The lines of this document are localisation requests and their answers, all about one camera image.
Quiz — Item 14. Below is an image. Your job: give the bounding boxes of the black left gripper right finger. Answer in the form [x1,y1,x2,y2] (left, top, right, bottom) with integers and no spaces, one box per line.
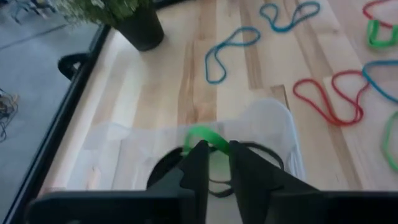
[229,139,318,224]

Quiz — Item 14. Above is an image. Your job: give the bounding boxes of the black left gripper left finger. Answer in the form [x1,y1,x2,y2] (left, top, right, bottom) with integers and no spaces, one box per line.
[148,139,210,224]

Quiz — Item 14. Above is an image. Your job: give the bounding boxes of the wide green rubber band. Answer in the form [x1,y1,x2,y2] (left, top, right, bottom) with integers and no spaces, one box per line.
[182,124,231,156]

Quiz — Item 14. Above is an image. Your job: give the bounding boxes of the black rubber band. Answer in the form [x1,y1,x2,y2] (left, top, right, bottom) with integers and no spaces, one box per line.
[146,141,285,198]

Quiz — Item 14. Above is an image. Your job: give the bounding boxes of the red rubber band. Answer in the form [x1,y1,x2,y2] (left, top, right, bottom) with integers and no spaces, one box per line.
[362,0,398,29]
[292,69,370,127]

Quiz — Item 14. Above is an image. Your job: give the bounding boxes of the blue rubber band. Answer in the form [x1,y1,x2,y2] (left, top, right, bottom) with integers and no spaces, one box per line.
[259,1,321,34]
[361,59,398,104]
[205,26,262,85]

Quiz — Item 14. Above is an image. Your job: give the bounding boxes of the clear plastic bin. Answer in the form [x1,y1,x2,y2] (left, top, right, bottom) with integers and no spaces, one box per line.
[63,98,307,224]

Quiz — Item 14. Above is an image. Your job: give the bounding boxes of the potted green plant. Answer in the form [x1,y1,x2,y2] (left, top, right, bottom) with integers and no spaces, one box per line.
[54,0,165,52]

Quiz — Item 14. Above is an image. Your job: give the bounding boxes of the black frame bracket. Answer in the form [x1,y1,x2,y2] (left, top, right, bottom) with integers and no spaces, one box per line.
[57,52,91,81]

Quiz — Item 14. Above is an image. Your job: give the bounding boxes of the thin floor cables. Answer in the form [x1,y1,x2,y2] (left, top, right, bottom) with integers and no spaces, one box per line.
[0,88,19,144]

